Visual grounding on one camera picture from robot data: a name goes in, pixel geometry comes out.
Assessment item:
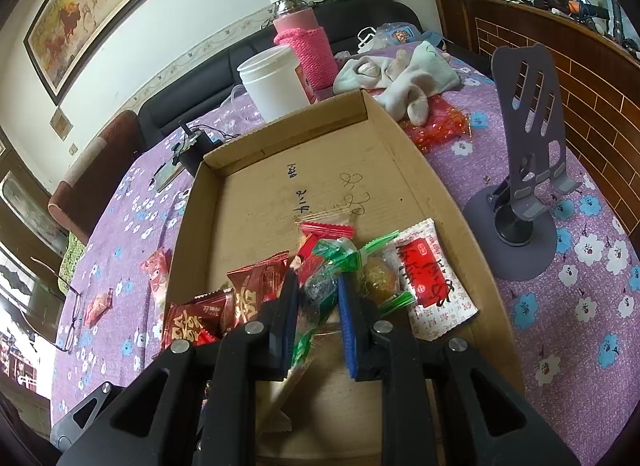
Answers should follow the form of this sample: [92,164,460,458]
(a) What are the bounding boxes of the green patterned cushion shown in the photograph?
[59,232,87,294]

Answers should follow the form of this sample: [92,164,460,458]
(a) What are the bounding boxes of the small red candy packet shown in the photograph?
[83,290,115,327]

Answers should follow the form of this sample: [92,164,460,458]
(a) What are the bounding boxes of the black cup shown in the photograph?
[175,121,226,177]

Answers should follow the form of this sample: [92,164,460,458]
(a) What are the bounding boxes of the pale green sock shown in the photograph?
[395,40,462,96]

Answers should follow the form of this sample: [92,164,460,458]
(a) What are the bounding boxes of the brown chair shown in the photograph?
[47,110,141,247]

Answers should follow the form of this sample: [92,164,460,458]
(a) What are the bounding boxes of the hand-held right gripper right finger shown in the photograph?
[336,273,583,466]

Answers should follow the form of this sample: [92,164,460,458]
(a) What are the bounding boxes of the small wall plaque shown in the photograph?
[50,108,73,139]

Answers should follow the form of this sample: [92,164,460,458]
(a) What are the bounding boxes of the pink red long snack packet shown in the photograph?
[140,247,174,319]

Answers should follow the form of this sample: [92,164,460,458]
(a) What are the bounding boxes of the pink sleeved thermos bottle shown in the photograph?
[270,0,338,89]

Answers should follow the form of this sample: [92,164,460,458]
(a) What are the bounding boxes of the framed horse painting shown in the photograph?
[24,0,216,105]

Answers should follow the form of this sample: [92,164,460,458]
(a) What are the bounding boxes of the cardboard box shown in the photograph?
[160,89,526,464]

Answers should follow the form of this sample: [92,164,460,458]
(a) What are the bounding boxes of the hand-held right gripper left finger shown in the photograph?
[57,266,301,466]

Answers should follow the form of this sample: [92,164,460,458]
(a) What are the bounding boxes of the white sock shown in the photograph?
[332,53,388,96]
[375,80,432,127]

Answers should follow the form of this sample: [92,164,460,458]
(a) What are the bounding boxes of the wooden brick pattern cabinet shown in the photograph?
[447,0,640,147]

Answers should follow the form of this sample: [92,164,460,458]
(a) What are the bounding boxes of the wooden display cabinet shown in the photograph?
[0,126,68,347]

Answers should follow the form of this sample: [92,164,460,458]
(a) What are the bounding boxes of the white packet with red label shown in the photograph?
[392,217,479,343]

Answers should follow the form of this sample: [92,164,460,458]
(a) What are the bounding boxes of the eyeglasses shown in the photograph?
[30,256,83,353]

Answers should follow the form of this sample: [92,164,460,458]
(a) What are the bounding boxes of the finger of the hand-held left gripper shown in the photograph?
[50,381,132,453]

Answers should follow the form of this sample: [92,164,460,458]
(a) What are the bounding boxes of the purple floral tablecloth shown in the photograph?
[50,40,636,466]

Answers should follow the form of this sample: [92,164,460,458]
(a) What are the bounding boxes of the red mesh bag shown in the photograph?
[400,94,473,154]

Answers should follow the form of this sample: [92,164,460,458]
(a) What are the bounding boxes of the green clear candy packet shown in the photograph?
[292,237,362,369]

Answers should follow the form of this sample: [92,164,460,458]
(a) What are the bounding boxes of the yellow cake packet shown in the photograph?
[256,358,303,436]

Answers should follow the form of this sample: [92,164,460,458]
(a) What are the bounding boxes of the clear plastic cup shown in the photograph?
[229,84,266,125]

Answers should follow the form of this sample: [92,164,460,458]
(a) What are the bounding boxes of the dark red snack packet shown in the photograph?
[226,251,292,327]

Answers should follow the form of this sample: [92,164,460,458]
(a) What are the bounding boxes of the white plastic jar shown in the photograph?
[237,44,311,123]

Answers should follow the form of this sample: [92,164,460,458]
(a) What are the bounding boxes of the black sofa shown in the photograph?
[137,0,423,151]

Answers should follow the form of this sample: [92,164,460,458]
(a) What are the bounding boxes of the blue snack bag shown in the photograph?
[372,22,425,50]

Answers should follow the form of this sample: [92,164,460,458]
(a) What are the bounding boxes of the green edged round cake packet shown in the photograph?
[357,230,417,317]

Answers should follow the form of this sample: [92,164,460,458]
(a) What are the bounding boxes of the red packet with yellow print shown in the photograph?
[161,290,237,351]

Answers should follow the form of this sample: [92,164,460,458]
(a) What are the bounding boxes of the red edged clear candy packet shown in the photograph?
[294,213,357,274]

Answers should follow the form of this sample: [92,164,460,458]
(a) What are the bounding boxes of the yellow blue notebook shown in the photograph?
[155,162,187,193]

